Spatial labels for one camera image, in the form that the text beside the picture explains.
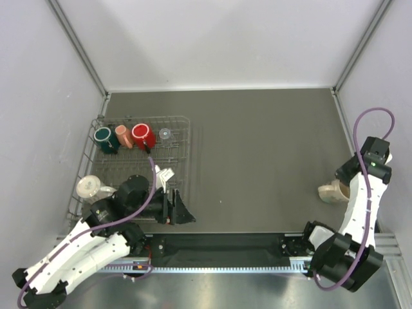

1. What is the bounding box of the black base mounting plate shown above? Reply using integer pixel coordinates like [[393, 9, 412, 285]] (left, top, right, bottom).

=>
[[109, 232, 316, 268]]

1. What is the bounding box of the red mug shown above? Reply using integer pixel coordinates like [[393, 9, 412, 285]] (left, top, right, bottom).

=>
[[131, 123, 156, 154]]

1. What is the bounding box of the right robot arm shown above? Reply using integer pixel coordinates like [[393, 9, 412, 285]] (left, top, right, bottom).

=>
[[300, 136, 392, 292]]

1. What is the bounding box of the small pink mug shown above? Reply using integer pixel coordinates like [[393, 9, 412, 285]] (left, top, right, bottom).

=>
[[115, 125, 134, 149]]

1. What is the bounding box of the clear plastic cup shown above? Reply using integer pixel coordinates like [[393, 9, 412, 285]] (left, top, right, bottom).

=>
[[159, 128, 174, 144]]

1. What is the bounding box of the aluminium frame rail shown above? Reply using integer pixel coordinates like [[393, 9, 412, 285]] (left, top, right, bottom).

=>
[[50, 233, 403, 274]]

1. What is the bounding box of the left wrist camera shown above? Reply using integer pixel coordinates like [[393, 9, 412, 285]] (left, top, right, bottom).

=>
[[155, 165, 174, 193]]

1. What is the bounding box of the beige patterned mug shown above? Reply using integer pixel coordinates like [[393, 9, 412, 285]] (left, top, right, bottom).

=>
[[317, 179, 350, 203]]

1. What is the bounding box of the grey wire dish rack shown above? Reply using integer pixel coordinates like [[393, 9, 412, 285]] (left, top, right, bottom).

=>
[[76, 116, 191, 224]]

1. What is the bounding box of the white mug orange inside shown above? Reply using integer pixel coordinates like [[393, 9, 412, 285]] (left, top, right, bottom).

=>
[[76, 175, 117, 205]]

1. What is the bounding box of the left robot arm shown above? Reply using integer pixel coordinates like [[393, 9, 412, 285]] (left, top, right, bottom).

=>
[[12, 175, 196, 308]]

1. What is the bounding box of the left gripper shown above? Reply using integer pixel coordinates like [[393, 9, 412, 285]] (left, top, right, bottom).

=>
[[128, 187, 196, 225]]

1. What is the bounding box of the dark green mug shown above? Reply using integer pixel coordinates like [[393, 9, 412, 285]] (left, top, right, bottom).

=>
[[93, 127, 120, 155]]

